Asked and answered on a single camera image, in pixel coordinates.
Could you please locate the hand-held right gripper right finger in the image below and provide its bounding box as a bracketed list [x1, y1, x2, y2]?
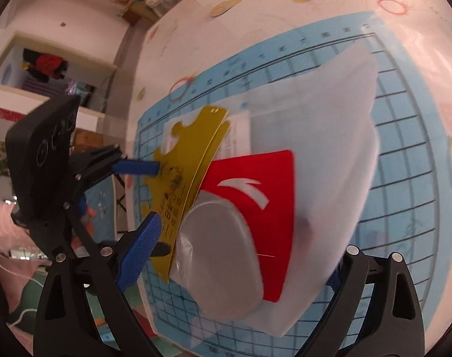
[300, 245, 426, 357]

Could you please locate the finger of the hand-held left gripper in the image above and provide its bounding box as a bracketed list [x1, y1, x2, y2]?
[74, 145, 160, 190]
[64, 200, 171, 257]

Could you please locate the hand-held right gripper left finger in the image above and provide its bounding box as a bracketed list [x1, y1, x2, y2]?
[33, 212, 163, 357]

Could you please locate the yellow scalloped card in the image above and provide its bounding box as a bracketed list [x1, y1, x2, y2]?
[143, 106, 232, 285]

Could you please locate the white bag with red print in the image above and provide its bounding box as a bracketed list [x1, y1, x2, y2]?
[164, 50, 383, 339]

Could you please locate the person's left forearm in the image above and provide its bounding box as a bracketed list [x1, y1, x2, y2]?
[0, 198, 31, 253]

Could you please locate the red and black bundle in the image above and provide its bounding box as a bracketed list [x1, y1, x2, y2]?
[23, 48, 69, 83]

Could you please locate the blue grid mat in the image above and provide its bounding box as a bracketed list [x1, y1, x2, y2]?
[134, 10, 440, 357]

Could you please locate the white wall shelf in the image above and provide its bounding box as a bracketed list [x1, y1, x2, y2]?
[0, 31, 119, 131]

